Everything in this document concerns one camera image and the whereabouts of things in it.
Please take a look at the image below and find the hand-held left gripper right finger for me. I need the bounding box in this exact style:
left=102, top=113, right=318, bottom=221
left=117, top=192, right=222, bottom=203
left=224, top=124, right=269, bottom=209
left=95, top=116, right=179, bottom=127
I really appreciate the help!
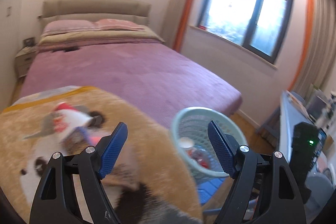
left=207, top=120, right=307, bottom=224

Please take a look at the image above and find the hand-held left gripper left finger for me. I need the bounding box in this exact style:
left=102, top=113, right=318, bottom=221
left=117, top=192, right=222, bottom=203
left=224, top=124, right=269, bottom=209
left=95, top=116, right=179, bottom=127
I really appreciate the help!
left=29, top=122, right=129, bottom=224

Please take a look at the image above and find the orange-red wrapper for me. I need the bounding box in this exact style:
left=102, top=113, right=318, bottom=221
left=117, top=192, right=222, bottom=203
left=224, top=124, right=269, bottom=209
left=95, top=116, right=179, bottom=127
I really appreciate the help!
left=188, top=147, right=218, bottom=169

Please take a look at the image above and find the teal plastic basket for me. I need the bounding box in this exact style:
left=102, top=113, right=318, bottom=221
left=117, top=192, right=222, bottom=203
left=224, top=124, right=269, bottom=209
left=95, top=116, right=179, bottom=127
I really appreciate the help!
left=172, top=107, right=248, bottom=185

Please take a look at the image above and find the red white snack packet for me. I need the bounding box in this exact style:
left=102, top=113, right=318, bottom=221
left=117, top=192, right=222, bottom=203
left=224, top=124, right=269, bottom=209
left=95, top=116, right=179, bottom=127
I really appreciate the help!
left=52, top=102, right=92, bottom=140

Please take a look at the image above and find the white desk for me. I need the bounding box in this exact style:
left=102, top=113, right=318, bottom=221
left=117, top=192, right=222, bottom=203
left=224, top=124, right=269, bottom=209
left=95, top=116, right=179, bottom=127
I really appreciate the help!
left=278, top=90, right=336, bottom=214

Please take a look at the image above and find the white round container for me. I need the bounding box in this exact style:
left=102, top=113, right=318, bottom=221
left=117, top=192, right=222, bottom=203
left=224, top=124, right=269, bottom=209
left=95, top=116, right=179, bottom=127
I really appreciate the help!
left=304, top=156, right=336, bottom=214

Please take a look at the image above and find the grey-blue chair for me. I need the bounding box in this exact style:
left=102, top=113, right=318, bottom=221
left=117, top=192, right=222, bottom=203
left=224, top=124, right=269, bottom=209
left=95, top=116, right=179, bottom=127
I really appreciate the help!
left=256, top=106, right=282, bottom=147

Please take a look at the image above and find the brown printed blanket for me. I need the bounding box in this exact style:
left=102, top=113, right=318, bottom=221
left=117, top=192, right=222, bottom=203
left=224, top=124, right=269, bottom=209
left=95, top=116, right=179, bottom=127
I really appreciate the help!
left=0, top=85, right=204, bottom=224

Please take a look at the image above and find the blue plastic stool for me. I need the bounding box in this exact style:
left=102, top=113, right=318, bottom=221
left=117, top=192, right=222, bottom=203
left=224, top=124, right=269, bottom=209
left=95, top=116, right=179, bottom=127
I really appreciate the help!
left=197, top=177, right=229, bottom=205

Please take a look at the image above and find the paper notebook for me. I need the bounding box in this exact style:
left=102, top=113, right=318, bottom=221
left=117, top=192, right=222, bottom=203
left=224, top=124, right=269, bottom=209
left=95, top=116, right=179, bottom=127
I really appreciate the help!
left=285, top=90, right=315, bottom=122

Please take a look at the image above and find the bed with purple cover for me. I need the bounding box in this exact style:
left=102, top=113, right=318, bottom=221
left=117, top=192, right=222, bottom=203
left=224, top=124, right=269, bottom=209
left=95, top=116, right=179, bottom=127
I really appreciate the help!
left=20, top=44, right=242, bottom=132

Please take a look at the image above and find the beige and orange curtain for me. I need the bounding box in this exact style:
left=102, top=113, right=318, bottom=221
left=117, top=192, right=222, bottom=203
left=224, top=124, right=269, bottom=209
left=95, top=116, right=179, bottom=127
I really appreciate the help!
left=287, top=0, right=336, bottom=98
left=168, top=0, right=205, bottom=52

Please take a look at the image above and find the beige folded quilt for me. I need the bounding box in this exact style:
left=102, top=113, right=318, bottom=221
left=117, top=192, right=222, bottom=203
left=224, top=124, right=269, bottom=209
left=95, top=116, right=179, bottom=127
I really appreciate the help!
left=37, top=27, right=165, bottom=47

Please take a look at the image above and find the beige nightstand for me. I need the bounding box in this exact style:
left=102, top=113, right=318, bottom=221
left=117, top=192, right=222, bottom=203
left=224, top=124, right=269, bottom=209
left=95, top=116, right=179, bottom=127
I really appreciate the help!
left=14, top=46, right=37, bottom=77

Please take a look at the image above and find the pink pillow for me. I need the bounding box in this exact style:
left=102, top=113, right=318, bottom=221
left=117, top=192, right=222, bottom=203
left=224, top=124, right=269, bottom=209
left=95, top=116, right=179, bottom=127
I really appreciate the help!
left=94, top=19, right=146, bottom=31
left=42, top=20, right=95, bottom=37

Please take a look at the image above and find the dark framed window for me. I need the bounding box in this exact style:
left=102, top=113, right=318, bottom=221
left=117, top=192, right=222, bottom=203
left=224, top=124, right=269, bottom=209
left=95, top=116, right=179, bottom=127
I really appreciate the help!
left=198, top=0, right=294, bottom=64

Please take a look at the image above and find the beige bed headboard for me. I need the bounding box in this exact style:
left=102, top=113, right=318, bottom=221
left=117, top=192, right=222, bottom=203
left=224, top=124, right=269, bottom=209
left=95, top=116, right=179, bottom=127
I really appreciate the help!
left=42, top=0, right=152, bottom=28

